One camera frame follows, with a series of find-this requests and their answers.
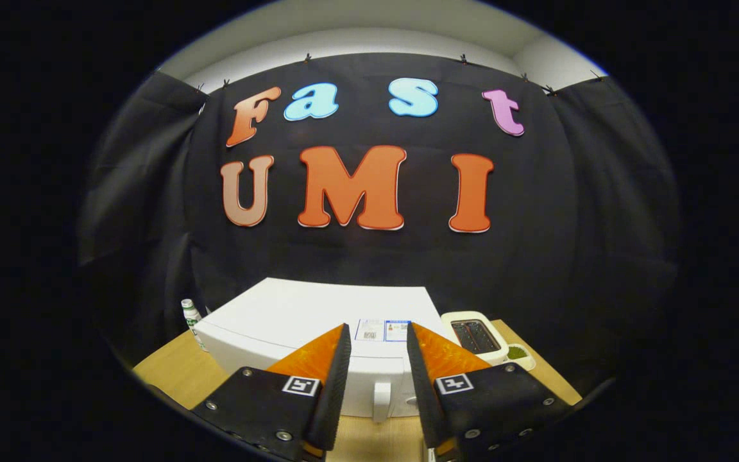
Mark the white microwave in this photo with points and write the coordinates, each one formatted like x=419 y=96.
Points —
x=292 y=314

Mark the white bottle with green label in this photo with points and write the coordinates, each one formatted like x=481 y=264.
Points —
x=191 y=317

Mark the small dish with green contents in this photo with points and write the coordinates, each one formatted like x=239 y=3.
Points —
x=517 y=353

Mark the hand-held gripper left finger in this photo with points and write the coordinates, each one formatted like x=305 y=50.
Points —
x=334 y=391

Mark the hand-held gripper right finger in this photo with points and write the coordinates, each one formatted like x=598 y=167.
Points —
x=422 y=391

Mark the cream white toaster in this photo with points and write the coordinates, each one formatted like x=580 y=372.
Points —
x=475 y=337

